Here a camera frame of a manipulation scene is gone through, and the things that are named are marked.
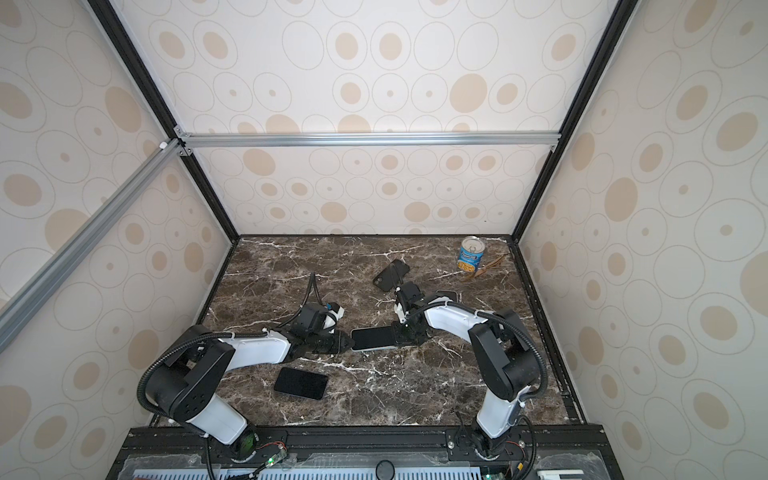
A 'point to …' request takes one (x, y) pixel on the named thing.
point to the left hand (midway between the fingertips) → (361, 341)
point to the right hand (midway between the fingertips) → (399, 341)
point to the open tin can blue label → (471, 252)
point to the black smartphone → (301, 382)
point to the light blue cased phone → (452, 294)
